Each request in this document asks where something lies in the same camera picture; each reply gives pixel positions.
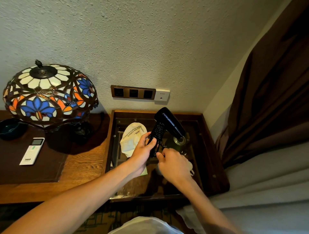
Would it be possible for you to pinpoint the person's right hand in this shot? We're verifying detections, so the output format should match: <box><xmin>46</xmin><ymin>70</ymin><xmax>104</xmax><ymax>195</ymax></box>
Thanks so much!
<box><xmin>156</xmin><ymin>148</ymin><xmax>194</xmax><ymax>187</ymax></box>

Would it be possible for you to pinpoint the person's left hand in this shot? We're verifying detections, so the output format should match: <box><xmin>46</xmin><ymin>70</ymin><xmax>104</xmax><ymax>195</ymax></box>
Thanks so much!
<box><xmin>130</xmin><ymin>132</ymin><xmax>157</xmax><ymax>178</ymax></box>

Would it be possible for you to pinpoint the black cord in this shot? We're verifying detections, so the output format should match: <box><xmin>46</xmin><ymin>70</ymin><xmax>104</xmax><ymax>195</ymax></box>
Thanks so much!
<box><xmin>148</xmin><ymin>122</ymin><xmax>167</xmax><ymax>158</ymax></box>

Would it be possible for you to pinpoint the black hair dryer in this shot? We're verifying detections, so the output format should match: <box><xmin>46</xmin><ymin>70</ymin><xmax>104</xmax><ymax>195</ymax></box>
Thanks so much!
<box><xmin>147</xmin><ymin>107</ymin><xmax>187</xmax><ymax>158</ymax></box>

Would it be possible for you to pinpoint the person's left forearm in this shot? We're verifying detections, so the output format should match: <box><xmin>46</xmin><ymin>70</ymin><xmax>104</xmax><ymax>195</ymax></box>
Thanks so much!
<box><xmin>0</xmin><ymin>162</ymin><xmax>138</xmax><ymax>234</ymax></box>

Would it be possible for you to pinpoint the person's right forearm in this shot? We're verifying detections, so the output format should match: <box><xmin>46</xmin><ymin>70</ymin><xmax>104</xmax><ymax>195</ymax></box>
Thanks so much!
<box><xmin>177</xmin><ymin>180</ymin><xmax>244</xmax><ymax>234</ymax></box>

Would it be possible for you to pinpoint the white printed cloth bag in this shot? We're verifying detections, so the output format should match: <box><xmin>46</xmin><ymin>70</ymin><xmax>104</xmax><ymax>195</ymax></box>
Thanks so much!
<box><xmin>120</xmin><ymin>122</ymin><xmax>148</xmax><ymax>176</ymax></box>

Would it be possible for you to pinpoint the glass-top wooden side table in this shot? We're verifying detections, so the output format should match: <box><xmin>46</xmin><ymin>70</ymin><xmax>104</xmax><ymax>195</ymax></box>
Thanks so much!
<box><xmin>103</xmin><ymin>110</ymin><xmax>230</xmax><ymax>203</ymax></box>

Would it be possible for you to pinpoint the person's white shirt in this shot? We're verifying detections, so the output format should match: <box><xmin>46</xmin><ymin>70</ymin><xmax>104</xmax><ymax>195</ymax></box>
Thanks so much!
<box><xmin>114</xmin><ymin>216</ymin><xmax>184</xmax><ymax>234</ymax></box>

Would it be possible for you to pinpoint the white bed sheet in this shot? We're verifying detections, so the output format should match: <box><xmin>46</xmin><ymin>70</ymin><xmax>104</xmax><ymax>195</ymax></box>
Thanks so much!
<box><xmin>176</xmin><ymin>144</ymin><xmax>309</xmax><ymax>234</ymax></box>

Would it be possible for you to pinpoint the stained glass table lamp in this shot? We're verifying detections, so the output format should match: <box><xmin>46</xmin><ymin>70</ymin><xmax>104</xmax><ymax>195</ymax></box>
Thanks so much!
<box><xmin>3</xmin><ymin>59</ymin><xmax>108</xmax><ymax>155</ymax></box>

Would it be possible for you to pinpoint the white remote control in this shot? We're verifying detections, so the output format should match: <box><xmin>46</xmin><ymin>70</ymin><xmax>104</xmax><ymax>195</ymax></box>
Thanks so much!
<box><xmin>19</xmin><ymin>137</ymin><xmax>45</xmax><ymax>166</ymax></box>

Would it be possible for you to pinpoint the brown curtain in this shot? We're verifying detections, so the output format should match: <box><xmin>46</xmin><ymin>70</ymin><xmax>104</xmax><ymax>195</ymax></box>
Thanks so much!
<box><xmin>215</xmin><ymin>0</ymin><xmax>309</xmax><ymax>170</ymax></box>

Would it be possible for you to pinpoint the brown leather desk mat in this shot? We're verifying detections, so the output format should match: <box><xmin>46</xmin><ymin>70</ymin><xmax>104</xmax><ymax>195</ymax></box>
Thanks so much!
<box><xmin>0</xmin><ymin>125</ymin><xmax>68</xmax><ymax>185</ymax></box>

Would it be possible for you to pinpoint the dark round ashtray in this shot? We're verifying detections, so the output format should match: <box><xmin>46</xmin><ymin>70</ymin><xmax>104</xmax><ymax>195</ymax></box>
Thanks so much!
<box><xmin>0</xmin><ymin>119</ymin><xmax>28</xmax><ymax>141</ymax></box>

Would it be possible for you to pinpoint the brown wall socket panel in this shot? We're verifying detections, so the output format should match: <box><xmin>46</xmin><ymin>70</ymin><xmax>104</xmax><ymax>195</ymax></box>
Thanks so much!
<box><xmin>111</xmin><ymin>85</ymin><xmax>156</xmax><ymax>100</ymax></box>

